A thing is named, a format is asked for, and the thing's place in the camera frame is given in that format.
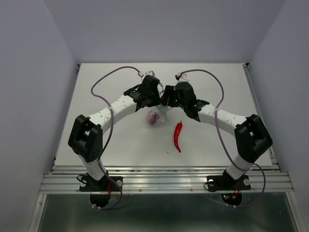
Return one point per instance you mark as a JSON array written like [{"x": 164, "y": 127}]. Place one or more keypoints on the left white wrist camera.
[{"x": 150, "y": 73}]

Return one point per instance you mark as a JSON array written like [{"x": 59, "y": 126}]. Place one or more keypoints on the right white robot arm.
[{"x": 252, "y": 137}]

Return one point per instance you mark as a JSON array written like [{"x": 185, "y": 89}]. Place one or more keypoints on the clear zip top bag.
[{"x": 158, "y": 115}]

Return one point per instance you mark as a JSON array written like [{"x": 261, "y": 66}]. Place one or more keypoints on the red chili pepper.
[{"x": 177, "y": 132}]

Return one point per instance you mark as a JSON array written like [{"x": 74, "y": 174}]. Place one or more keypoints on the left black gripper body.
[{"x": 154, "y": 99}]

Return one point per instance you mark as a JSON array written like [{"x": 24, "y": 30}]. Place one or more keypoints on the aluminium rail frame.
[{"x": 163, "y": 190}]

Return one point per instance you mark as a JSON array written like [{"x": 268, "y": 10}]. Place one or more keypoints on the purple onion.
[{"x": 152, "y": 119}]

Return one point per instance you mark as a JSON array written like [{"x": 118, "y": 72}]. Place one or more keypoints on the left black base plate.
[{"x": 88, "y": 184}]

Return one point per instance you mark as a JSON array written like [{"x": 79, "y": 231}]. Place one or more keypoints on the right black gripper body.
[{"x": 176, "y": 102}]

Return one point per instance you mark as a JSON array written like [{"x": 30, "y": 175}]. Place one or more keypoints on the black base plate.
[
  {"x": 225, "y": 183},
  {"x": 88, "y": 184}
]

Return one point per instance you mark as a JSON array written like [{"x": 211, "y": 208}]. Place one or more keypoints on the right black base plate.
[{"x": 225, "y": 183}]

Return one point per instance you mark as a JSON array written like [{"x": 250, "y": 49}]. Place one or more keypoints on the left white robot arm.
[{"x": 86, "y": 137}]

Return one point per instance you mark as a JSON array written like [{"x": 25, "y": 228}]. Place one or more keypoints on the white radish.
[{"x": 168, "y": 91}]

